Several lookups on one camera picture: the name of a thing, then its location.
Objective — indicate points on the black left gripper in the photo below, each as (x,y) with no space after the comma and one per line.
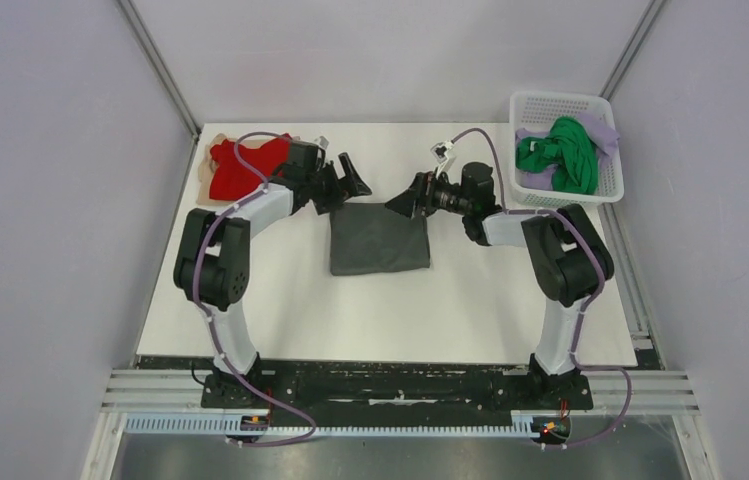
(351,187)

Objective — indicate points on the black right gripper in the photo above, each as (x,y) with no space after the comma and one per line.
(420,195)

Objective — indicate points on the grey t shirt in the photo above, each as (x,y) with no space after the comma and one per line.
(368,238)

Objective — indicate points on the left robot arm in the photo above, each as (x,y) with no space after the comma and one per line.
(212,266)

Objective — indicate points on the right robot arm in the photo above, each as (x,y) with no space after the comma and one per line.
(568,257)

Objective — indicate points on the red folded t shirt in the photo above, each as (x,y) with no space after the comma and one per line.
(230,179)

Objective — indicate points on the white plastic laundry basket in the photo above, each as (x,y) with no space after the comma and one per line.
(535,112)

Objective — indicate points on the beige folded t shirt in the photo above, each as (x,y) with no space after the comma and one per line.
(205,171)

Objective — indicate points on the green t shirt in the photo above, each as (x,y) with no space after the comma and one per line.
(567,151)

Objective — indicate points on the lilac t shirt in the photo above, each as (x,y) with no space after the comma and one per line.
(604,139)

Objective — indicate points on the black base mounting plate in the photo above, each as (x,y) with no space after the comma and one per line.
(382,394)

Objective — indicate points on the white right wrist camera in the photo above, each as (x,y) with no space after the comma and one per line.
(444,156)

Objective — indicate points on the right aluminium corner post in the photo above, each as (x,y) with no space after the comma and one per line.
(635,43)

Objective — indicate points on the aluminium corner post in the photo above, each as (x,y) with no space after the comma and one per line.
(635,43)
(154,56)

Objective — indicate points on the aluminium frame rails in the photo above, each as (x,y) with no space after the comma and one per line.
(659,438)

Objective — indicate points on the left aluminium corner post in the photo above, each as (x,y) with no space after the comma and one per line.
(154,56)

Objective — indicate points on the white slotted cable duct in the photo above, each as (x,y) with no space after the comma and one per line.
(241,426)

